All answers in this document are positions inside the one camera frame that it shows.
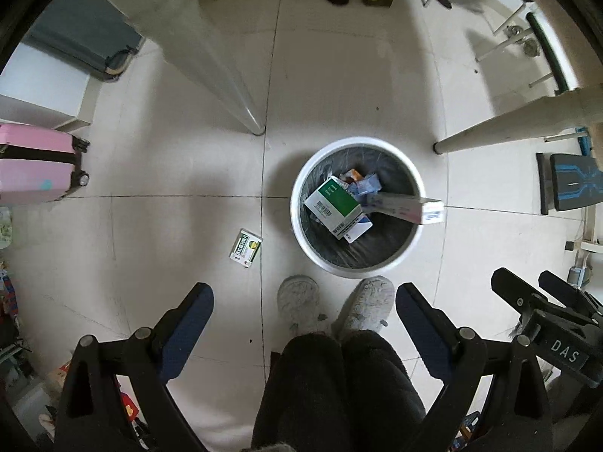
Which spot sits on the white round trash bin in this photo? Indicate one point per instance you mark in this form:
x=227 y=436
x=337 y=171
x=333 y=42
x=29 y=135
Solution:
x=372 y=255

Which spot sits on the white blue medicine box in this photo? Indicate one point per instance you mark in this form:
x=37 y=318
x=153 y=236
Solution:
x=353 y=230

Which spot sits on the orange plastic bag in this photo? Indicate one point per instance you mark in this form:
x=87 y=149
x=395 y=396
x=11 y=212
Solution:
x=351 y=176

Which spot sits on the black blue board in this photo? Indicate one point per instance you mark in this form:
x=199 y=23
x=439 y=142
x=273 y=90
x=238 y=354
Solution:
x=574 y=183

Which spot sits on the grey fuzzy slipper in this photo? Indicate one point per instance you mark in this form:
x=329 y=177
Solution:
x=297 y=301
x=365 y=303

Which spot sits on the green yellow medicine box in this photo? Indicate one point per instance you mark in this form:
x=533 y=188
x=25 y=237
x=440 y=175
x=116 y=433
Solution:
x=246 y=248

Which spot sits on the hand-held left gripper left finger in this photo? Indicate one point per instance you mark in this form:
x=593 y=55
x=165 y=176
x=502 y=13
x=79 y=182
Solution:
x=188 y=334

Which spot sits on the green white medicine box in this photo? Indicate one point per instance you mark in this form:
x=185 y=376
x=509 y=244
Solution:
x=332 y=197

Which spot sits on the dark folding table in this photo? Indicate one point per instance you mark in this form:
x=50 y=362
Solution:
x=80 y=28

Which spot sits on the blue tissue packet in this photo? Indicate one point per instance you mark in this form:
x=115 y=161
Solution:
x=366 y=186

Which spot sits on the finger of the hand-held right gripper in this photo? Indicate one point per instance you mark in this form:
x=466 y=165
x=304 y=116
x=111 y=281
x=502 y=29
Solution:
x=565 y=294
x=513 y=289

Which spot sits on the person's legs dark pants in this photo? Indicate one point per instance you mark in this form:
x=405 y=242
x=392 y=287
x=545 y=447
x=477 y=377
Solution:
x=339 y=386

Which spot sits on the pink suitcase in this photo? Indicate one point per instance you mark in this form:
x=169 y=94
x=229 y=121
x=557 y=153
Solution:
x=33 y=165

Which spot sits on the long white box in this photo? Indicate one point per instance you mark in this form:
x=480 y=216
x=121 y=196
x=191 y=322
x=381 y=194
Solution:
x=410 y=207

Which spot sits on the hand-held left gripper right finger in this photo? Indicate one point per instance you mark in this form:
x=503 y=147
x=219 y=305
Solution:
x=424 y=334

